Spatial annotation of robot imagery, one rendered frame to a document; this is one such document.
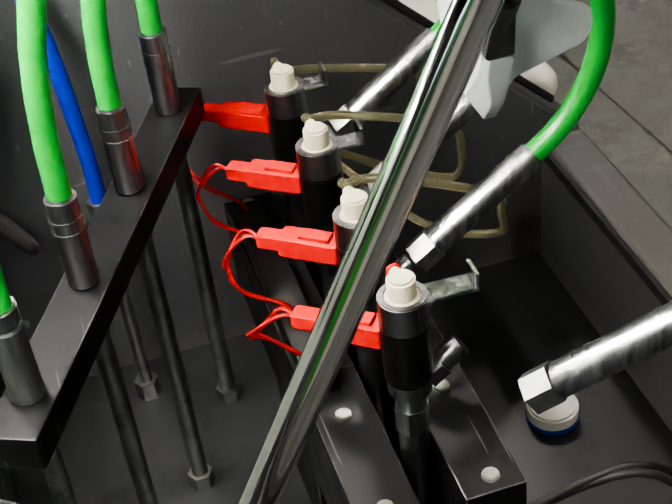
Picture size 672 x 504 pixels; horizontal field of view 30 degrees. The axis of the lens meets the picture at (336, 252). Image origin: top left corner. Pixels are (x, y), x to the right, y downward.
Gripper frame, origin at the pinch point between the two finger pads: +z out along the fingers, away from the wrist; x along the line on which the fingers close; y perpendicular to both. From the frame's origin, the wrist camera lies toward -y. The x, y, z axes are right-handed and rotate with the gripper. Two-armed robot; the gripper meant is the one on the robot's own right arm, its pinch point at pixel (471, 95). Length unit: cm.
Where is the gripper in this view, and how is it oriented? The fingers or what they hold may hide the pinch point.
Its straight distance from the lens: 61.6
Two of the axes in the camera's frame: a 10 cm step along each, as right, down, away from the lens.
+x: -3.0, -5.7, 7.7
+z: 1.0, 7.8, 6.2
